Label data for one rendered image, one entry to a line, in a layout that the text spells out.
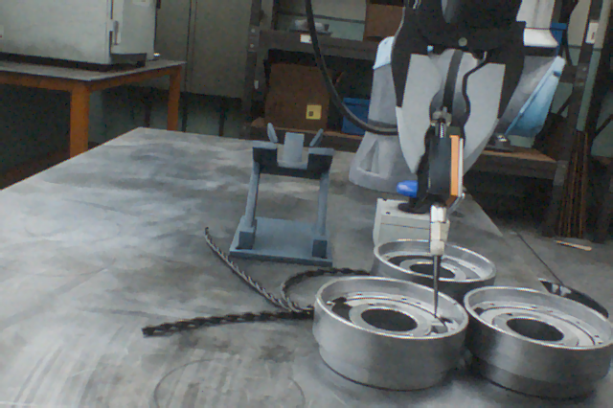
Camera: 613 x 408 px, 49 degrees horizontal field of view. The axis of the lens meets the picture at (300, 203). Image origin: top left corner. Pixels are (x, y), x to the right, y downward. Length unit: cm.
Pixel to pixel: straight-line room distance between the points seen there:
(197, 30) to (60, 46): 172
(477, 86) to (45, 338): 35
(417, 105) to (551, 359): 20
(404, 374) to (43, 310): 26
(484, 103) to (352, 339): 20
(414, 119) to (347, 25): 398
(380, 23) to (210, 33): 107
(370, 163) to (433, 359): 61
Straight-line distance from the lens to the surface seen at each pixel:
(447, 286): 55
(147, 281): 58
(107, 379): 44
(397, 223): 70
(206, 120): 461
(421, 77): 51
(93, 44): 271
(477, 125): 53
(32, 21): 279
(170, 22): 438
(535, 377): 48
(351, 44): 389
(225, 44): 431
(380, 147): 101
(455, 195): 50
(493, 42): 52
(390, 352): 44
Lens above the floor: 102
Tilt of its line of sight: 14 degrees down
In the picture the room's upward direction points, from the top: 7 degrees clockwise
